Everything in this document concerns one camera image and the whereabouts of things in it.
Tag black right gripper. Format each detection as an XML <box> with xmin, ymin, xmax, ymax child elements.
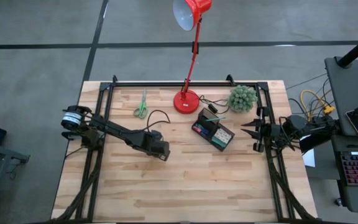
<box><xmin>241</xmin><ymin>106</ymin><xmax>281</xmax><ymax>153</ymax></box>

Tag green-handled scissors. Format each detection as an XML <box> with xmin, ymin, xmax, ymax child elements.
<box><xmin>132</xmin><ymin>89</ymin><xmax>149</xmax><ymax>119</ymax></box>

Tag black mesh desk organizer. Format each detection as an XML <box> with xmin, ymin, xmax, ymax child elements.
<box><xmin>191</xmin><ymin>107</ymin><xmax>236</xmax><ymax>152</ymax></box>

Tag green artificial potted plant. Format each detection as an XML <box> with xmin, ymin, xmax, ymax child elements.
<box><xmin>227</xmin><ymin>84</ymin><xmax>259</xmax><ymax>113</ymax></box>

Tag red desk lamp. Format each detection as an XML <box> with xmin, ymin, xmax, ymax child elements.
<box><xmin>172</xmin><ymin>0</ymin><xmax>213</xmax><ymax>115</ymax></box>

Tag white paper sheet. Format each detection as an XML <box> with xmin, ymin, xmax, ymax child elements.
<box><xmin>301</xmin><ymin>148</ymin><xmax>316</xmax><ymax>168</ymax></box>

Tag grey side desk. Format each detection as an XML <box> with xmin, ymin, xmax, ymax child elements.
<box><xmin>324</xmin><ymin>55</ymin><xmax>358</xmax><ymax>138</ymax></box>

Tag grey keyboard desk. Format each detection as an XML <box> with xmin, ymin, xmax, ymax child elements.
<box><xmin>330</xmin><ymin>134</ymin><xmax>358</xmax><ymax>215</ymax></box>

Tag black slanted pole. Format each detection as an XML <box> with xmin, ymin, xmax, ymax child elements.
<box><xmin>336</xmin><ymin>27</ymin><xmax>358</xmax><ymax>68</ymax></box>

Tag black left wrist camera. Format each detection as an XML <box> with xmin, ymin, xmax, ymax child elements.
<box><xmin>151</xmin><ymin>139</ymin><xmax>171</xmax><ymax>157</ymax></box>

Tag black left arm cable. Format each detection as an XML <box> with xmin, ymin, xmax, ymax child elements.
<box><xmin>145</xmin><ymin>109</ymin><xmax>172</xmax><ymax>135</ymax></box>

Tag black lamp cable with switch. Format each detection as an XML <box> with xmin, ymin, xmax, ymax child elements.
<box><xmin>198</xmin><ymin>95</ymin><xmax>231</xmax><ymax>115</ymax></box>

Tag yellow cable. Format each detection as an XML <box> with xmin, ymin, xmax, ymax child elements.
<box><xmin>299</xmin><ymin>89</ymin><xmax>336</xmax><ymax>125</ymax></box>

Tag black aluminium table frame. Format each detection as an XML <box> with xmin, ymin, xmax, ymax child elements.
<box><xmin>52</xmin><ymin>74</ymin><xmax>318</xmax><ymax>223</ymax></box>

